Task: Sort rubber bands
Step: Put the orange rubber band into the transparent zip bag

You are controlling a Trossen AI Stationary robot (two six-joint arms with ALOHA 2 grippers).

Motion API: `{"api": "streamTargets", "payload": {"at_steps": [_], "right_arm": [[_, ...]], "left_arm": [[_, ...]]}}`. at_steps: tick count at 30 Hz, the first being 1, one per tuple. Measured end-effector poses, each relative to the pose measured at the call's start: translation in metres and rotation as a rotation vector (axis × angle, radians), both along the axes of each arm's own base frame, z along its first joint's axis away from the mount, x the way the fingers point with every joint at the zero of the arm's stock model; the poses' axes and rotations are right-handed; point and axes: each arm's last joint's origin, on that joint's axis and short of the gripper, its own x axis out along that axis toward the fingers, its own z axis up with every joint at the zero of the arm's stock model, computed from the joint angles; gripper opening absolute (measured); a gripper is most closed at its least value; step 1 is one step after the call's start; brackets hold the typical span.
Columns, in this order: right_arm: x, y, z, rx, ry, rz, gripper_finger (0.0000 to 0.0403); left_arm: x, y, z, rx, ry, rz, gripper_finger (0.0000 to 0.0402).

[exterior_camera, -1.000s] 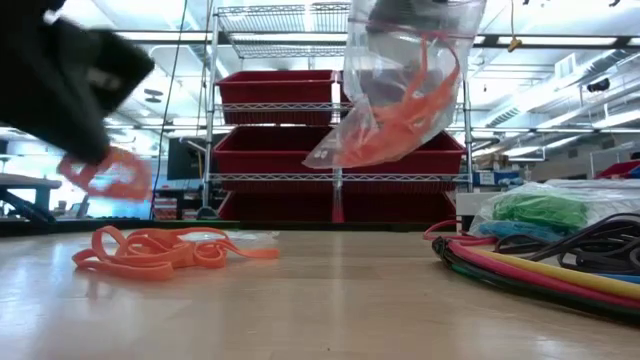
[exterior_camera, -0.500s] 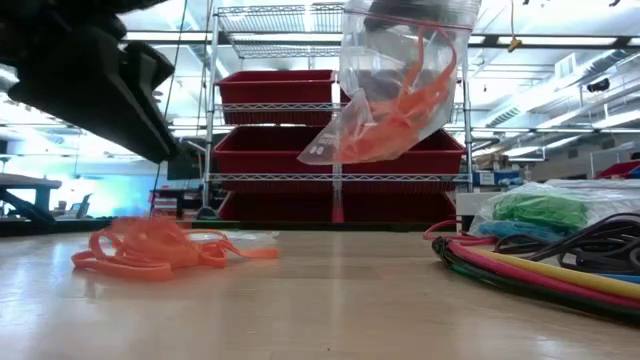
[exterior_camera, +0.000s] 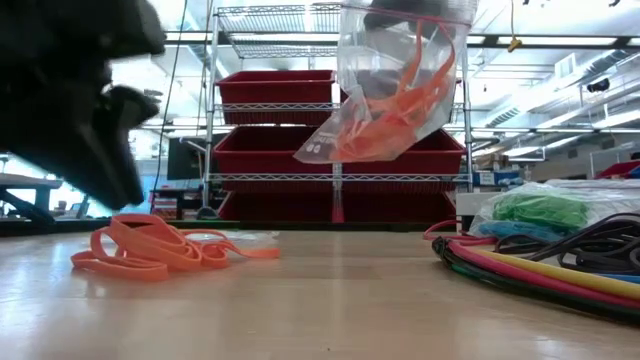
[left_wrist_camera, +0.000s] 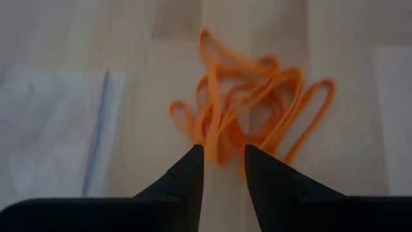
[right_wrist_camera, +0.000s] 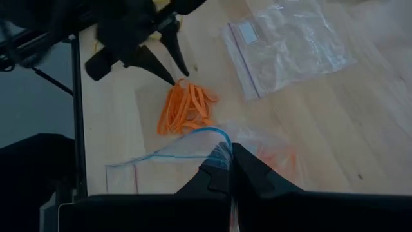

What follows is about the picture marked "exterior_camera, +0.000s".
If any clear zip bag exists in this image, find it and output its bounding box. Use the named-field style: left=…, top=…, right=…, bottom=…
left=469, top=178, right=640, bottom=236
left=293, top=0, right=480, bottom=165
left=469, top=214, right=571, bottom=244

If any thin black hanging cable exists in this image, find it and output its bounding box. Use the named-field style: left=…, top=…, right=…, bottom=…
left=148, top=0, right=190, bottom=217

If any chrome wire shelf cart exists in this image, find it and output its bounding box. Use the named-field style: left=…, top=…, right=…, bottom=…
left=199, top=0, right=496, bottom=226

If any green rubber bands pile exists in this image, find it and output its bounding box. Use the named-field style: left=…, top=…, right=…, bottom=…
left=492, top=192, right=592, bottom=232

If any white cardboard box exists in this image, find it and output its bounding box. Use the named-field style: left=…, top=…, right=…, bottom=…
left=455, top=192, right=504, bottom=231

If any orange rubber bands pile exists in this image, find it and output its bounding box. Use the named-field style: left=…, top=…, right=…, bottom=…
left=70, top=19, right=457, bottom=282

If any black background table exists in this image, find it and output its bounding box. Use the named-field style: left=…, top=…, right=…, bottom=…
left=0, top=172, right=64, bottom=226

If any yellow hanging tag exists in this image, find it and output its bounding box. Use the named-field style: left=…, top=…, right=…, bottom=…
left=507, top=4, right=523, bottom=53

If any blue rubber bands pile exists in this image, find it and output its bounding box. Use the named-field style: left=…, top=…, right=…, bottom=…
left=478, top=219, right=569, bottom=244

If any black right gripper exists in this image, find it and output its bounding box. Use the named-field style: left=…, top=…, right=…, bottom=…
left=363, top=0, right=454, bottom=36

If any multicolour cable bundle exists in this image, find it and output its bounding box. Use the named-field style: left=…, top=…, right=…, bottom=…
left=432, top=235, right=640, bottom=324

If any dark purple rubber bands pile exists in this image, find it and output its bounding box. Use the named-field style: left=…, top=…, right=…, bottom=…
left=494, top=212, right=640, bottom=276

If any black computer monitor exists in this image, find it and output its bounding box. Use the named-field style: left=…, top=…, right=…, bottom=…
left=166, top=134, right=217, bottom=182

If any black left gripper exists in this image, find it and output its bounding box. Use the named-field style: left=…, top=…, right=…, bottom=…
left=0, top=0, right=166, bottom=211

